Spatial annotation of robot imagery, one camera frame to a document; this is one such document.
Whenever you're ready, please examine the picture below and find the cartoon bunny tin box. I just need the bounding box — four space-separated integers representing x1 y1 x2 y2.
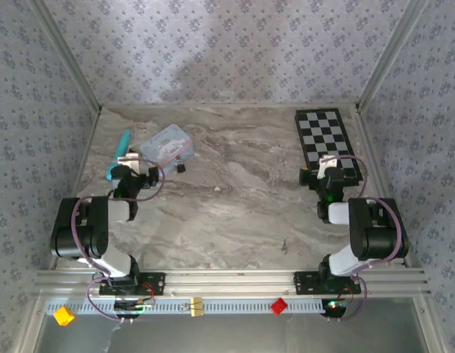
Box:
138 124 196 173

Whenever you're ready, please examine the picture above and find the teal flashlight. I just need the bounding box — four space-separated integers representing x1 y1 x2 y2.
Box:
105 129 133 181

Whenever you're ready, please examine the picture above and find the black grey chessboard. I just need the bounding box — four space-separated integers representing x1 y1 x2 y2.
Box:
294 107 364 187

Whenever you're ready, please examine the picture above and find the left controller board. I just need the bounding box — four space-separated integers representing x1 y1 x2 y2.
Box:
113 299 157 315

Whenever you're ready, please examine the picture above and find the controller board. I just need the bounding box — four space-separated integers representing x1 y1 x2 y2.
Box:
113 299 157 315
323 298 351 318

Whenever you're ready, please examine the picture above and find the right controller board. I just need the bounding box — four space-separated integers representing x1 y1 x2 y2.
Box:
323 298 351 318

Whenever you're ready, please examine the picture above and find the red toy block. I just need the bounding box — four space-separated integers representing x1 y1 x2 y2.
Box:
270 296 290 316

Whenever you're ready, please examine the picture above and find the tan wooden clip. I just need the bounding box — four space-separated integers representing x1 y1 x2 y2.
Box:
190 296 206 318

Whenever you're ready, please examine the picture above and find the orange toy block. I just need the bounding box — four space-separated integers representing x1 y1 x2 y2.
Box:
53 306 76 327

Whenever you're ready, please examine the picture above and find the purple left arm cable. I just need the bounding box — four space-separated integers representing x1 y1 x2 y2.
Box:
71 157 166 325

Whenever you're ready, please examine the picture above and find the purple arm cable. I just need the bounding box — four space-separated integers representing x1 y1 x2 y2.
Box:
322 154 403 323
71 157 166 325

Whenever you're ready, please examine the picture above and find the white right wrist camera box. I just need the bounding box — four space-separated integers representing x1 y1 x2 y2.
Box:
318 154 339 180

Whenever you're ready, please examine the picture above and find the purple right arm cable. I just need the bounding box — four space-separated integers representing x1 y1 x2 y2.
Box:
322 154 403 323

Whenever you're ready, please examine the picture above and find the aluminium side rail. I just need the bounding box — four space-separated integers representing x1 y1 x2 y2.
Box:
354 104 414 268

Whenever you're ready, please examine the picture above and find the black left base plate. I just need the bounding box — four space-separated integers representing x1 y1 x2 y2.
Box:
98 271 166 296

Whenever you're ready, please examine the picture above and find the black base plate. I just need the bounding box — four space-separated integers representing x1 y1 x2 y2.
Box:
98 271 166 296
293 270 362 296

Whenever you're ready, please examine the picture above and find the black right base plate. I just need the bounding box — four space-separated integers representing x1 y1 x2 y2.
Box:
293 270 362 296

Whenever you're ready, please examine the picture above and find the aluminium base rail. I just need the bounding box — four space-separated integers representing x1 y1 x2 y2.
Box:
32 268 432 297

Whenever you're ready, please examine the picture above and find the grey slotted cable duct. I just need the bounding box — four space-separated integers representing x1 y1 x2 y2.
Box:
46 296 326 316

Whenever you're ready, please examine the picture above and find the aluminium frame post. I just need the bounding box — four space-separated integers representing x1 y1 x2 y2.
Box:
357 0 431 111
27 0 104 112

